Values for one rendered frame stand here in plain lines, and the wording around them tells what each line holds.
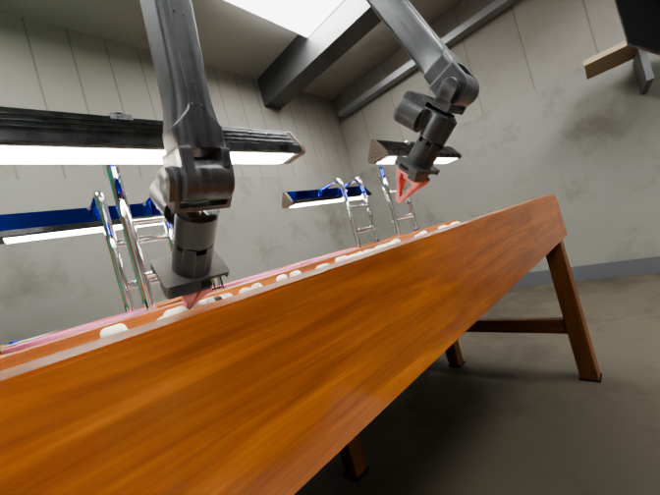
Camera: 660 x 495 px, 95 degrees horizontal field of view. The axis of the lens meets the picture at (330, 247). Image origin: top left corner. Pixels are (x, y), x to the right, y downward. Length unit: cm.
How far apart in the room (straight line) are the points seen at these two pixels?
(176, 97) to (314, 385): 36
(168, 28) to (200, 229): 24
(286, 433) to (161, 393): 12
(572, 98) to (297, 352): 302
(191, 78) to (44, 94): 220
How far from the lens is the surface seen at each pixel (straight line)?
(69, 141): 61
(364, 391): 39
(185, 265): 50
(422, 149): 69
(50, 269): 225
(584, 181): 311
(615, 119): 313
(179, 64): 46
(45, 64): 274
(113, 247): 100
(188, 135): 42
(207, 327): 28
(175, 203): 43
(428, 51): 71
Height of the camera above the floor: 79
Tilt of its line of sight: level
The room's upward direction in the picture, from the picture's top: 15 degrees counter-clockwise
